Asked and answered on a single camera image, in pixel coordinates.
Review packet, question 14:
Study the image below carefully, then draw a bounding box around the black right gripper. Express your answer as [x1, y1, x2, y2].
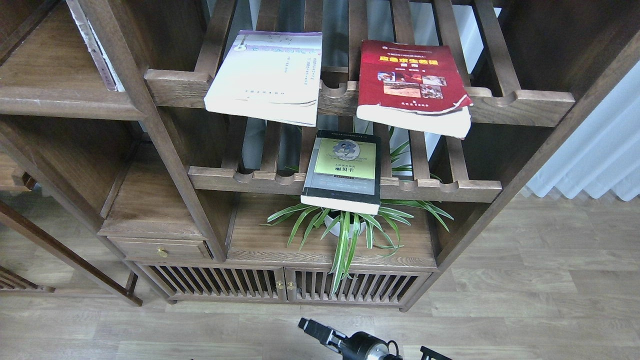
[298, 317, 390, 360]

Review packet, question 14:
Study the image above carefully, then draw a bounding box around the black green cover book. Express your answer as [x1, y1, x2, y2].
[301, 130, 381, 215]

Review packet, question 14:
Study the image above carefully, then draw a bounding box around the red paperback book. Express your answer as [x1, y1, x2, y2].
[356, 39, 473, 139]

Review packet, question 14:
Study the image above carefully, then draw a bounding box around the right slatted cabinet door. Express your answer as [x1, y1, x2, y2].
[285, 268, 431, 308]

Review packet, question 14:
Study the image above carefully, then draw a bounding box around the slatted cabinet door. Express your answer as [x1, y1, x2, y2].
[285, 268, 431, 308]
[141, 264, 287, 303]

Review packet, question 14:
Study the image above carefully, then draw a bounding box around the white plant pot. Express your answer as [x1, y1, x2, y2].
[324, 212, 367, 238]

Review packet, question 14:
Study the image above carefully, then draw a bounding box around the green spider plant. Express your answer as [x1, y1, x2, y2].
[263, 126, 454, 298]

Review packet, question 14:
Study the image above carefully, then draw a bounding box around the left slatted cabinet door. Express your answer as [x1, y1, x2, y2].
[141, 264, 287, 303]

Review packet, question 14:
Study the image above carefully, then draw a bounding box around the brass drawer knob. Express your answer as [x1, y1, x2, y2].
[157, 247, 169, 258]

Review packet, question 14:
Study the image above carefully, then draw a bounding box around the dark wooden bookshelf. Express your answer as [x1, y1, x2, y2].
[1, 0, 639, 312]

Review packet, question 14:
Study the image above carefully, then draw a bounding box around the small wooden drawer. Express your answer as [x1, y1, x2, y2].
[109, 236, 211, 261]

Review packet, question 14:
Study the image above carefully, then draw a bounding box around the white purple paperback book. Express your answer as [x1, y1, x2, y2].
[204, 30, 323, 127]

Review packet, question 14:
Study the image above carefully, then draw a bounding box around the thin upright book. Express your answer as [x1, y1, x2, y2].
[66, 0, 125, 92]

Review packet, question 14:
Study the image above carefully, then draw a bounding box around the white curtain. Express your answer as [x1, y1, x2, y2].
[526, 64, 640, 201]

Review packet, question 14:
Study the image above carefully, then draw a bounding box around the dark wooden side furniture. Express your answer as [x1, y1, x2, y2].
[0, 150, 143, 306]

